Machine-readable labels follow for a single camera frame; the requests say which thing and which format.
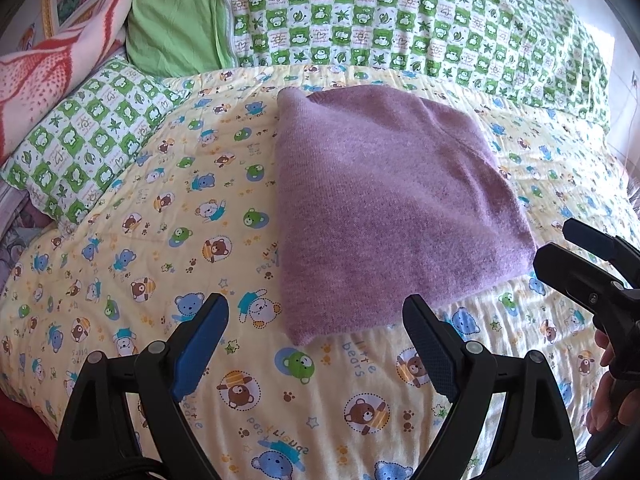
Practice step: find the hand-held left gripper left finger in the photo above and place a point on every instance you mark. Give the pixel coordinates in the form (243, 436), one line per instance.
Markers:
(200, 345)

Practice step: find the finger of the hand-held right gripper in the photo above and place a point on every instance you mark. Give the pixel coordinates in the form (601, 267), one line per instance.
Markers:
(565, 270)
(595, 240)

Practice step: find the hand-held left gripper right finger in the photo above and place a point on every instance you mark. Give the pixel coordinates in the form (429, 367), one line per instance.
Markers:
(431, 347)

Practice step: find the purple knit sweater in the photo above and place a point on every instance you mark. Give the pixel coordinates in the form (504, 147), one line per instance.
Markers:
(390, 200)

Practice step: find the person's right hand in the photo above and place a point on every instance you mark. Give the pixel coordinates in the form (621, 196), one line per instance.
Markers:
(607, 405)

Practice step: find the yellow bear print quilt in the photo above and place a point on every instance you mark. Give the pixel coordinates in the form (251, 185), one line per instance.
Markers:
(150, 240)

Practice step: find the red cloth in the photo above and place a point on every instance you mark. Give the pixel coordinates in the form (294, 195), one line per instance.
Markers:
(22, 435)

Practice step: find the purple floral cloth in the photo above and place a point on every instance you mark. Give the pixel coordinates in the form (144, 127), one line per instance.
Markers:
(22, 230)

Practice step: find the small green checkered pillow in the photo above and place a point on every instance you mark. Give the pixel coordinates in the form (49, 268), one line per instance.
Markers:
(85, 145)

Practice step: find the pink and red blanket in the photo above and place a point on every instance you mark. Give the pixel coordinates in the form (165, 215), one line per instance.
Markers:
(55, 75)

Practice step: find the large green checkered pillow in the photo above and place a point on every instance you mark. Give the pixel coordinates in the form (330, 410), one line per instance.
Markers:
(380, 15)

